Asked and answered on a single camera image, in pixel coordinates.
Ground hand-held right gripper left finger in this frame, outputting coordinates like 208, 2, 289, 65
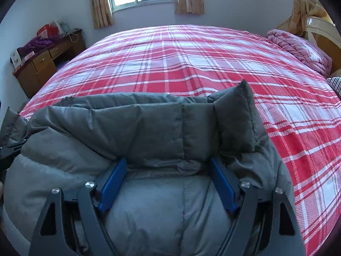
28, 157, 128, 256

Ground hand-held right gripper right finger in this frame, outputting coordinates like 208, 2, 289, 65
210, 157, 307, 256

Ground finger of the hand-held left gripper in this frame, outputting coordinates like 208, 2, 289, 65
0, 137, 27, 172

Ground grey puffer jacket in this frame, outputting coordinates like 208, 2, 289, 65
0, 79, 295, 256

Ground purple clothes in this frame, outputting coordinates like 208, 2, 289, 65
17, 37, 55, 56

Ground brown wooden desk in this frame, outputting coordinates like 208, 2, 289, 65
12, 29, 87, 99

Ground white box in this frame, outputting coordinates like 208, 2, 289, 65
10, 49, 22, 68

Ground red box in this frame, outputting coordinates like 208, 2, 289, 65
36, 24, 58, 38

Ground bed with red plaid sheet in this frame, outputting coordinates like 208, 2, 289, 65
19, 25, 341, 256

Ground striped pillow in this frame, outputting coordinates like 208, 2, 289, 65
326, 76, 341, 96

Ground pink folded quilt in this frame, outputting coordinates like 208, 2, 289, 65
267, 29, 333, 77

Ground cream wooden headboard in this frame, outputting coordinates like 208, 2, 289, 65
277, 16, 341, 78

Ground yellow cable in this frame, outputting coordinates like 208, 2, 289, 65
66, 29, 79, 43

